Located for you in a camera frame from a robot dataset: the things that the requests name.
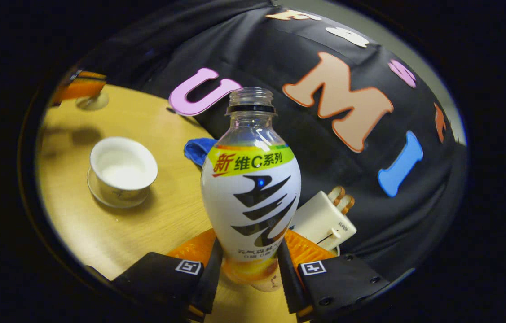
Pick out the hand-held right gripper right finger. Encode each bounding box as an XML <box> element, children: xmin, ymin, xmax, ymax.
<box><xmin>277</xmin><ymin>229</ymin><xmax>390</xmax><ymax>321</ymax></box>

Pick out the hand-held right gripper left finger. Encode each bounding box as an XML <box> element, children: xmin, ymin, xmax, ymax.
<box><xmin>111</xmin><ymin>229</ymin><xmax>224</xmax><ymax>321</ymax></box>

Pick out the plastic water bottle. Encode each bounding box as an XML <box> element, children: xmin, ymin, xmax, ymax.
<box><xmin>201</xmin><ymin>87</ymin><xmax>302</xmax><ymax>292</ymax></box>

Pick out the white teacup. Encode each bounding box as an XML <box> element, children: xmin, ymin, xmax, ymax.
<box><xmin>90</xmin><ymin>137</ymin><xmax>158</xmax><ymax>203</ymax></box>

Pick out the white toaster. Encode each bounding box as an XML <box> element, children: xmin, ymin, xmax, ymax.
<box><xmin>290</xmin><ymin>191</ymin><xmax>357</xmax><ymax>252</ymax></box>

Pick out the blue folded towel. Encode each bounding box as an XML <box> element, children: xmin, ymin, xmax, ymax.
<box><xmin>184</xmin><ymin>138</ymin><xmax>218</xmax><ymax>167</ymax></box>

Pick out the black backdrop cloth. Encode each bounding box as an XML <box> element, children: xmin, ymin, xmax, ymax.
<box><xmin>78</xmin><ymin>0</ymin><xmax>468</xmax><ymax>281</ymax></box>

